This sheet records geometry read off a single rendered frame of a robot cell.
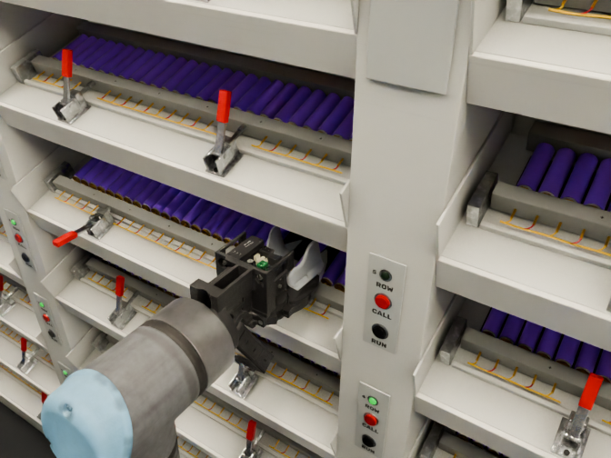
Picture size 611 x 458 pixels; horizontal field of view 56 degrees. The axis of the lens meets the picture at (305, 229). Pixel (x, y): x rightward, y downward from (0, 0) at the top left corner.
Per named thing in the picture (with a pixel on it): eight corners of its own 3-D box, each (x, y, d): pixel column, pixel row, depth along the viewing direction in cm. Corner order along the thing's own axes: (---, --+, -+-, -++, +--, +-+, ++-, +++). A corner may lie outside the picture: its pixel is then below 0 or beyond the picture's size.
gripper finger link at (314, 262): (345, 229, 71) (295, 261, 65) (343, 267, 74) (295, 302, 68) (325, 220, 73) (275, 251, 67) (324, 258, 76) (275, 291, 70)
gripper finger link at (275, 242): (304, 212, 74) (270, 248, 67) (303, 250, 77) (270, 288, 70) (282, 206, 75) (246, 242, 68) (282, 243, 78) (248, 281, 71)
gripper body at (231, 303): (300, 248, 64) (230, 307, 56) (298, 308, 69) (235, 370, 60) (245, 227, 68) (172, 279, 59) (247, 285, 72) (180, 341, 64)
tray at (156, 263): (345, 377, 72) (335, 339, 65) (39, 227, 99) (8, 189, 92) (414, 259, 82) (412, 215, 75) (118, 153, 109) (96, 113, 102)
